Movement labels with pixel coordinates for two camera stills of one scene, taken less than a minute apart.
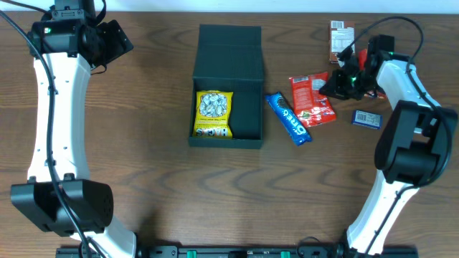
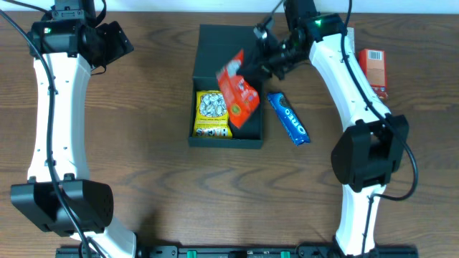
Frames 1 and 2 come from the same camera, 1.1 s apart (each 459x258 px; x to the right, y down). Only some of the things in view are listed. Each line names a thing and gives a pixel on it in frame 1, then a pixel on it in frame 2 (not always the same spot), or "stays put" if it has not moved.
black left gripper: x=115 y=43 stays put
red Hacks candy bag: x=310 y=99 to x=241 y=92
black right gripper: x=339 y=86 to x=263 y=59
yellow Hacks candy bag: x=212 y=114 stays put
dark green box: x=229 y=58 stays put
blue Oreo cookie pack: x=288 y=117 stays put
